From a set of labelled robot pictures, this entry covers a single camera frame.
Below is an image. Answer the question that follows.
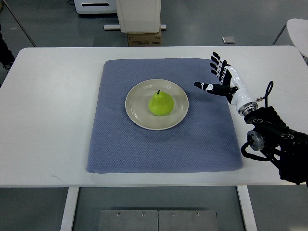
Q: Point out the white appliance with slot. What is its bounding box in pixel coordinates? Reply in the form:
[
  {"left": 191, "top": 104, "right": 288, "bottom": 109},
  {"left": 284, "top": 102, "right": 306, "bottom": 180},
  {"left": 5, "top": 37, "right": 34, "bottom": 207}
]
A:
[{"left": 74, "top": 0, "right": 116, "bottom": 14}]

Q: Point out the white chair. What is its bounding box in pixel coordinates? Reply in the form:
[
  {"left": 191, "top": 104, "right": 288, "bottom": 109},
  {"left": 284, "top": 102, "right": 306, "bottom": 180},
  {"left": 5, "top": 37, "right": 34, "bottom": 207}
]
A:
[{"left": 272, "top": 18, "right": 308, "bottom": 60}]

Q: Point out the black looped cable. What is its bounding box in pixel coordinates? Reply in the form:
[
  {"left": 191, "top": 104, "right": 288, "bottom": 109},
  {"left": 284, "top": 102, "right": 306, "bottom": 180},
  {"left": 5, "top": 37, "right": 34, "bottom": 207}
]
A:
[{"left": 255, "top": 81, "right": 274, "bottom": 108}]

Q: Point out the green pear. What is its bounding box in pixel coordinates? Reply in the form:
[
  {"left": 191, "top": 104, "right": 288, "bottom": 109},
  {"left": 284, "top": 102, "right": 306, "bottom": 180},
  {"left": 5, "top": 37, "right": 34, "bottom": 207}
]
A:
[{"left": 148, "top": 90, "right": 175, "bottom": 116}]

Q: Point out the blue textured mat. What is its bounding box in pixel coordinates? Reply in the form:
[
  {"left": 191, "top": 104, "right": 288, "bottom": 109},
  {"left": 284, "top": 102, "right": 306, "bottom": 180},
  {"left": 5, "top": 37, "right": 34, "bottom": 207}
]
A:
[{"left": 87, "top": 58, "right": 243, "bottom": 173}]

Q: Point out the white table frame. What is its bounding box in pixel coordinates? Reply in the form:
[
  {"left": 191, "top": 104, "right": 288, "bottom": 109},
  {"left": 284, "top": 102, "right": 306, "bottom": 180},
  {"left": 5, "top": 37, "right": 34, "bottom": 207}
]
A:
[{"left": 60, "top": 185, "right": 257, "bottom": 231}]

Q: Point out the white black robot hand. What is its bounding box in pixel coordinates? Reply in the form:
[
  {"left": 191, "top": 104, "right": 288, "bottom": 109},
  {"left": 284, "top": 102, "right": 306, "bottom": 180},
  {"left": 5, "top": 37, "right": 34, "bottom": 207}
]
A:
[{"left": 194, "top": 52, "right": 258, "bottom": 116}]

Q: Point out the grey metal floor plate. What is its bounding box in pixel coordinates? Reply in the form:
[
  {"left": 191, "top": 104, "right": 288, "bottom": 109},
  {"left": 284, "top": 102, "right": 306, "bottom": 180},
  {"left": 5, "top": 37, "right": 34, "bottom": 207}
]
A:
[{"left": 98, "top": 210, "right": 218, "bottom": 231}]

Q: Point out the cream ceramic plate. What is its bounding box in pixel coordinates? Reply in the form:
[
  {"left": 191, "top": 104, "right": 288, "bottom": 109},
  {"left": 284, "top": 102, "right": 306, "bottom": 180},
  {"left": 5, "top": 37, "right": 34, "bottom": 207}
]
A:
[{"left": 125, "top": 79, "right": 189, "bottom": 130}]

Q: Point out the dark clothed person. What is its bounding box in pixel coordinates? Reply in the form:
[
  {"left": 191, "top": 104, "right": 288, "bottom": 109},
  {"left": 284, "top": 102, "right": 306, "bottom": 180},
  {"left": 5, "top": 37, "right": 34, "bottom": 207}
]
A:
[{"left": 0, "top": 33, "right": 15, "bottom": 71}]

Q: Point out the thin dark pole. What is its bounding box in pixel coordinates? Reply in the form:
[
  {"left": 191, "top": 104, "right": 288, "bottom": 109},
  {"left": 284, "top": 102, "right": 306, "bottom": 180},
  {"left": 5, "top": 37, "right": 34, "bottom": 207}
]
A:
[{"left": 2, "top": 0, "right": 37, "bottom": 47}]

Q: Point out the cardboard box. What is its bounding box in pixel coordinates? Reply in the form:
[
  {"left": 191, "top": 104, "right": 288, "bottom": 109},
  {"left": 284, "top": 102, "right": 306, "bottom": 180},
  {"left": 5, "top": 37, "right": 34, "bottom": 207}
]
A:
[{"left": 127, "top": 30, "right": 162, "bottom": 47}]

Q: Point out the small grey floor plate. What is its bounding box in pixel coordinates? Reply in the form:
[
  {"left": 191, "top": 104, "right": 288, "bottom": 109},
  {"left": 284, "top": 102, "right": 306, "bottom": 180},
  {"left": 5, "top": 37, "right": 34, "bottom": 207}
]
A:
[{"left": 222, "top": 36, "right": 236, "bottom": 44}]

